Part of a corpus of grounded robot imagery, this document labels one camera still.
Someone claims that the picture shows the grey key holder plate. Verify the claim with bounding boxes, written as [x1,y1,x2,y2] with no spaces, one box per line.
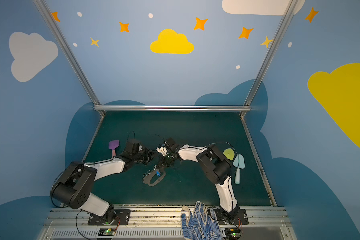
[143,169,166,187]

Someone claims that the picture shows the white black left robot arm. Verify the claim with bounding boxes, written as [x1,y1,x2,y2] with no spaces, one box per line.
[50,139,157,225]

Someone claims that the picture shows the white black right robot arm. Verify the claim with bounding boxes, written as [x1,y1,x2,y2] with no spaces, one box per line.
[157,141,240,223]

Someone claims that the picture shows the light blue green toy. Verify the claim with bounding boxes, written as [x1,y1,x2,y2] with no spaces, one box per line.
[233,154,245,185]

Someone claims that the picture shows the blue dotted work glove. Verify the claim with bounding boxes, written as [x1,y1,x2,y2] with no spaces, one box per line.
[181,201,224,240]

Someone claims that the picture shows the left green circuit board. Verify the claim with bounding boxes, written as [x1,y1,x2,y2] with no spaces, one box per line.
[98,229,116,237]

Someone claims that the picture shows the green circuit board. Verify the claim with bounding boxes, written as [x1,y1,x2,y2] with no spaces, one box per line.
[224,228,242,240]
[98,229,116,237]

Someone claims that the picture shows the right green circuit board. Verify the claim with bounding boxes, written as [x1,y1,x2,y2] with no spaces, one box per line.
[224,228,242,240]

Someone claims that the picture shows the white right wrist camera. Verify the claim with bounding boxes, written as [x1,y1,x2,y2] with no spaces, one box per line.
[157,137,180,157]

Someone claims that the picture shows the purple toy shovel pink handle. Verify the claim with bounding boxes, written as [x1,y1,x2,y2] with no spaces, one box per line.
[109,140,120,157]

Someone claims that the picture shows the aluminium back frame rail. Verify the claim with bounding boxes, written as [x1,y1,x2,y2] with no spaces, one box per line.
[94,105,251,112]

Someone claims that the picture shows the yellow-green toy shovel wooden handle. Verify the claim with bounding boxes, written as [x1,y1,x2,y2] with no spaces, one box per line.
[223,148,236,161]

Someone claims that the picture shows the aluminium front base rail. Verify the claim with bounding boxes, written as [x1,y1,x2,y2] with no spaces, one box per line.
[38,205,297,240]

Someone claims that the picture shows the aluminium left corner post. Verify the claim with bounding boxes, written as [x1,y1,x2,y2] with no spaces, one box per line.
[33,0,101,107]

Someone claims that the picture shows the aluminium corner post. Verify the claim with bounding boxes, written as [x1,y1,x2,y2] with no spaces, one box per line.
[33,0,101,107]
[240,0,299,120]

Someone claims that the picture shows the aluminium right corner post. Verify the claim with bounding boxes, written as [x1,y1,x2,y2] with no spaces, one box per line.
[240,0,299,120]

